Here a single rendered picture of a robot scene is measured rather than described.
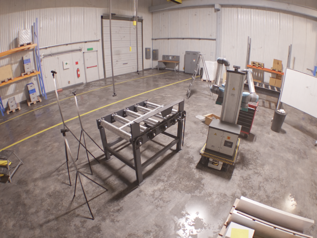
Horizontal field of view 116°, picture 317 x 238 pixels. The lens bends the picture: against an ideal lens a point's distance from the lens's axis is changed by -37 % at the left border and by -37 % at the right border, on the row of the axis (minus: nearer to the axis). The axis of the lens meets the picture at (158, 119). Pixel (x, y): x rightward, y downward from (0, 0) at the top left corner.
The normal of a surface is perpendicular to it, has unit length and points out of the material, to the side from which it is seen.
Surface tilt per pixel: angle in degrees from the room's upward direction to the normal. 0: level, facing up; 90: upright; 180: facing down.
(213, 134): 90
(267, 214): 90
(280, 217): 90
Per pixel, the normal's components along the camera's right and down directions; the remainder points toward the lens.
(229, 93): -0.55, 0.37
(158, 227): 0.00, -0.90
